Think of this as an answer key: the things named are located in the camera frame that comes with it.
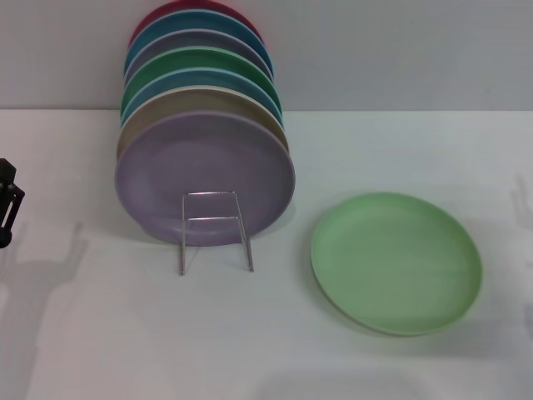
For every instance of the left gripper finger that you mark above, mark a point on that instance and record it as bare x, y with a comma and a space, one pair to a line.
9, 208

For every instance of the light green plate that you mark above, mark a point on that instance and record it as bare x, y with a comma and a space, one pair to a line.
395, 266

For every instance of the beige plate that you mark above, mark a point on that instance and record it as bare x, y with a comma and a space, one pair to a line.
187, 102

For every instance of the light blue plate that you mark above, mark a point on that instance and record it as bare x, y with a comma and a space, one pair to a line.
195, 79

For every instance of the dark green plate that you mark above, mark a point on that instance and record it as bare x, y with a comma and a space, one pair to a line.
200, 58

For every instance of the crimson red plate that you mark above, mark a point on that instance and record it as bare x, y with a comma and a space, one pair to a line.
166, 10

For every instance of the grey lilac plate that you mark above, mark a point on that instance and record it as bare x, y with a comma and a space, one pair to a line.
200, 39

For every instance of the teal blue plate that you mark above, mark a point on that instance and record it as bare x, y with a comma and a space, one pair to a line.
200, 23

